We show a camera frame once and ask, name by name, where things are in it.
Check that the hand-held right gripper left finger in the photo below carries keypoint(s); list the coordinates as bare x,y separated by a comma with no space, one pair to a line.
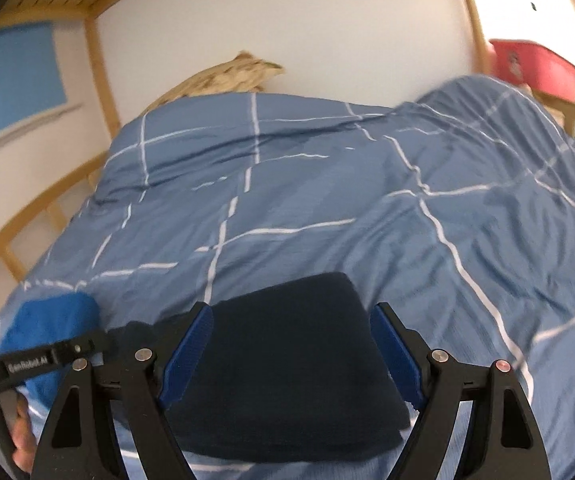
187,350

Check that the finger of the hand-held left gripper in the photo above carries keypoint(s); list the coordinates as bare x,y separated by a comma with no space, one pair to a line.
47,357

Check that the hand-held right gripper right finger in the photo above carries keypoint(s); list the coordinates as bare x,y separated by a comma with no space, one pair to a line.
398,355

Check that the dark navy pants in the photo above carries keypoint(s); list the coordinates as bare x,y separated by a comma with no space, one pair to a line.
277,360

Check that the person's left hand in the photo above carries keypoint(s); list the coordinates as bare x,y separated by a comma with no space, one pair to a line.
22,435

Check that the folded blue towel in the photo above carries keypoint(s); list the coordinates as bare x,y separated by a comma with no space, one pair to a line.
47,320

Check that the white window sill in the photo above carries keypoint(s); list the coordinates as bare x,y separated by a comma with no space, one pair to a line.
17,130

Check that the blue checked duvet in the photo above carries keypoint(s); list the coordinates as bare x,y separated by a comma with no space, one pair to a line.
317,200

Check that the blue window blind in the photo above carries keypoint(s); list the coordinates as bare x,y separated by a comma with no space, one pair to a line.
7,85

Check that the beige floral pillow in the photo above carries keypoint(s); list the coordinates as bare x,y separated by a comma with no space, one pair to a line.
217,77

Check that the red storage bin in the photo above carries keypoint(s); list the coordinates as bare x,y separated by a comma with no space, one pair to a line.
542,67

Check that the wooden bunk bed frame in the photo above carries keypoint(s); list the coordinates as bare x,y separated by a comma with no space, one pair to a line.
100,70

